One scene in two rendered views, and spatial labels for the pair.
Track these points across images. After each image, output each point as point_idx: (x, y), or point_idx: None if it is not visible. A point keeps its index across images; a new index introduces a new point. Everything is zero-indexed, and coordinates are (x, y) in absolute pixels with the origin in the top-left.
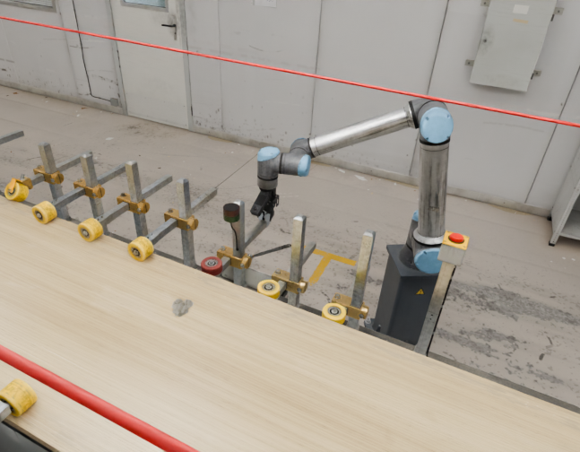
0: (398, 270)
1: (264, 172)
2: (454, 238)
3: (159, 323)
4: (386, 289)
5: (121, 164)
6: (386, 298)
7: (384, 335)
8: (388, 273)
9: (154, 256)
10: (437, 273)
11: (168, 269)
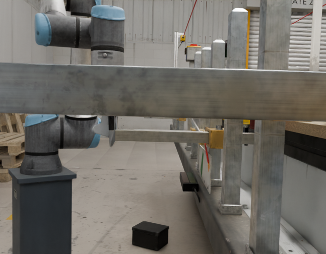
0: (67, 175)
1: (124, 39)
2: (196, 44)
3: None
4: (41, 226)
5: (45, 64)
6: (47, 234)
7: (187, 153)
8: (37, 206)
9: (324, 124)
10: (63, 167)
11: (320, 122)
